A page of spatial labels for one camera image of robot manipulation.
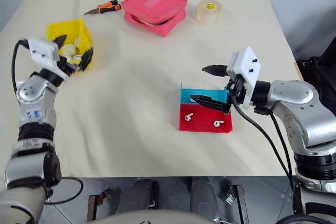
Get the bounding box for orange black pliers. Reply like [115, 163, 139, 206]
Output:
[83, 0, 122, 15]

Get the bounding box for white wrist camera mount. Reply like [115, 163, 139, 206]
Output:
[27, 38, 60, 70]
[226, 46, 262, 110]

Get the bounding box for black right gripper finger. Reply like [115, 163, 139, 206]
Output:
[190, 94, 233, 115]
[201, 64, 228, 77]

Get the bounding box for pink fabric pouch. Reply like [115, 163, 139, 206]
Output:
[120, 0, 188, 37]

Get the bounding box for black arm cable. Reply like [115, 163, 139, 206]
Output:
[12, 39, 29, 91]
[254, 106, 295, 183]
[229, 95, 296, 190]

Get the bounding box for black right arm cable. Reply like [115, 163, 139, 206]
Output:
[254, 106, 295, 183]
[229, 95, 296, 190]

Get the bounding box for clear tape roll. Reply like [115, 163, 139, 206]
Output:
[197, 0, 223, 25]

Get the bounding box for red plastic tray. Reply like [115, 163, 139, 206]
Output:
[178, 102, 234, 133]

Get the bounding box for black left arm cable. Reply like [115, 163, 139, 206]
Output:
[12, 39, 29, 91]

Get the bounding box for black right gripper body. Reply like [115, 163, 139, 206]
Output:
[225, 74, 249, 104]

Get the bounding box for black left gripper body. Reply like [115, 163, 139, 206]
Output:
[56, 56, 80, 74]

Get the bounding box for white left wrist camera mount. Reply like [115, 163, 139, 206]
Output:
[27, 38, 60, 70]

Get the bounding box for yellow plastic bin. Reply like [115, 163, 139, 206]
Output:
[46, 18, 95, 72]

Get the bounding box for black equipment beside table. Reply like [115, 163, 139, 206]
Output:
[296, 36, 336, 109]

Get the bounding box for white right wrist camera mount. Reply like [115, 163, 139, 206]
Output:
[226, 46, 262, 110]

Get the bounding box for black floor cable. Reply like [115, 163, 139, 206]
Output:
[44, 176, 84, 205]

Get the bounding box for rusty metal bracket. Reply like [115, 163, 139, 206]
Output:
[227, 184, 249, 224]
[86, 189, 113, 222]

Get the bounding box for teal plastic tray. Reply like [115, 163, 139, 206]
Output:
[180, 82, 229, 104]

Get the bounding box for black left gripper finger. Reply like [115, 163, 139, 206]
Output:
[78, 47, 95, 72]
[52, 34, 68, 50]

